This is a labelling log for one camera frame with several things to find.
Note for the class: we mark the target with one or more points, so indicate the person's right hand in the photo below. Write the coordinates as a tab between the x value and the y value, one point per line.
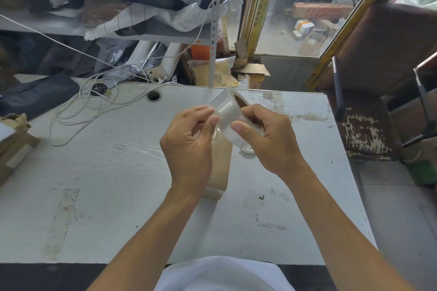
273	144

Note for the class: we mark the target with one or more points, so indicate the person's left hand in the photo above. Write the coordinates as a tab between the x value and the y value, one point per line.
186	151

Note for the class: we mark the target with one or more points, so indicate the person's left thumb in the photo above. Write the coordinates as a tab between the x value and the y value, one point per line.
212	127

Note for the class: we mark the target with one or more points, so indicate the person's right thumb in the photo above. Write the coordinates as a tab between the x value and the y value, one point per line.
243	129

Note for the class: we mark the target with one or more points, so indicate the clear packing tape roll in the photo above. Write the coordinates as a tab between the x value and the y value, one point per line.
230	113

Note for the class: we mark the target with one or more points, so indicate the person's left forearm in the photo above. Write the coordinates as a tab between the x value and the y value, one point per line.
136	243

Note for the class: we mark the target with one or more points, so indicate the person's right forearm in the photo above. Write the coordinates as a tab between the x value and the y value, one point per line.
344	232

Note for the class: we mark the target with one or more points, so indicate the yellow filled plastic bag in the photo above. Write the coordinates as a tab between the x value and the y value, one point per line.
213	72

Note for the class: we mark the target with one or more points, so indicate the open cardboard box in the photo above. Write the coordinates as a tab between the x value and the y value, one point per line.
251	74

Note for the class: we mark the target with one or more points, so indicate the orange box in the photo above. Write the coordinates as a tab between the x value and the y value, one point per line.
201	52

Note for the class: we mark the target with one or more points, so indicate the white paper roll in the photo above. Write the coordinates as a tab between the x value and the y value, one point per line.
167	62

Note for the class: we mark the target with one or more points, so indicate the brown worn chair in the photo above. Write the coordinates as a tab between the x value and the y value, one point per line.
375	76

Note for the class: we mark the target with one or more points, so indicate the grey metal shelf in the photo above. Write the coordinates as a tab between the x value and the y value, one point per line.
102	30

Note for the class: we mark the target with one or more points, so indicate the person's white shirt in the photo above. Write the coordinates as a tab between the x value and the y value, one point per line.
220	275

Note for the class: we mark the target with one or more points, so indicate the black fabric bag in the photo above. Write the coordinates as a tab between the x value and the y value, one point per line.
34	94

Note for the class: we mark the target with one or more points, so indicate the brown cardboard box with paper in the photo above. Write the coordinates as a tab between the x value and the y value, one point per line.
13	147

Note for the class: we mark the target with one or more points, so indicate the perforated metal shelf post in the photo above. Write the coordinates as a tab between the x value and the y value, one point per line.
214	28

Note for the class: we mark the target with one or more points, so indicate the yellow window frame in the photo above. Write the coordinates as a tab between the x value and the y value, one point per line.
317	18

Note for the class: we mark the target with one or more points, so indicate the black metal chair frame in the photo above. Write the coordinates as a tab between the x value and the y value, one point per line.
423	103

